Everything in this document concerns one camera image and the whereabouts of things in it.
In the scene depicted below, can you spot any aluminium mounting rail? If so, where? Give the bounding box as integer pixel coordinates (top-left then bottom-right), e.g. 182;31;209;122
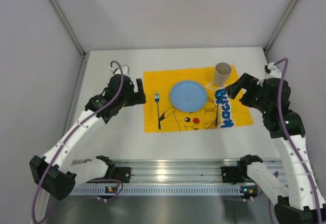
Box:
71;159;288;184

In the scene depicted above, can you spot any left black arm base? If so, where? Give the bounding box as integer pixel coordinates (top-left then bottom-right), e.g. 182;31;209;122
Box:
103;167;131;183

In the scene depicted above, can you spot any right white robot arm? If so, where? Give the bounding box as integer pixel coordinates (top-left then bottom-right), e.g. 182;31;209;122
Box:
225;73;325;223

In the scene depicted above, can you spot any perforated cable duct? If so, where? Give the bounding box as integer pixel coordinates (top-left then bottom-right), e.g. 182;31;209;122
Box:
71;185;258;196

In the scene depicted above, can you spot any blue metallic fork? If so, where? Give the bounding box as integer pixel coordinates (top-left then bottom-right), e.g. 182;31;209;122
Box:
154;92;161;130

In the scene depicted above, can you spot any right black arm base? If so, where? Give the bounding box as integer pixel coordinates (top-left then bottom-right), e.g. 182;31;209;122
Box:
221;166;254;184

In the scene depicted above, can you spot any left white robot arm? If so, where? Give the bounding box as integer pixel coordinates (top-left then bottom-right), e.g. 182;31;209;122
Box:
30;74;146;201

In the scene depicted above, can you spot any light blue plate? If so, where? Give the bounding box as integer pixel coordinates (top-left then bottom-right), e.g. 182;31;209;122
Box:
169;80;208;113

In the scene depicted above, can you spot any left aluminium frame post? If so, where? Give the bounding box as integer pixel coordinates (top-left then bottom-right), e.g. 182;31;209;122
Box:
48;0;86;57

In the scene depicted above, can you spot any beige paper cup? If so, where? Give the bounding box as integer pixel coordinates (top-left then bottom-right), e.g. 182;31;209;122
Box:
213;62;232;87

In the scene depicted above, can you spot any blue metallic spoon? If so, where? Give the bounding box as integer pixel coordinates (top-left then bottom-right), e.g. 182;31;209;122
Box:
214;89;223;127

